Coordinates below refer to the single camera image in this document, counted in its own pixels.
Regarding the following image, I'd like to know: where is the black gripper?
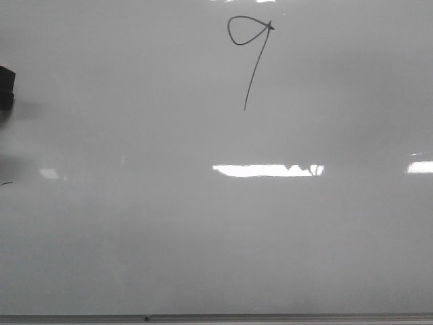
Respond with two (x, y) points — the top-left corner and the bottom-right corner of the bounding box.
(0, 66), (16, 110)

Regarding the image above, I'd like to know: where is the white whiteboard with aluminium frame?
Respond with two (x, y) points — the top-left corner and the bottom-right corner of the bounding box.
(1, 1), (432, 314)

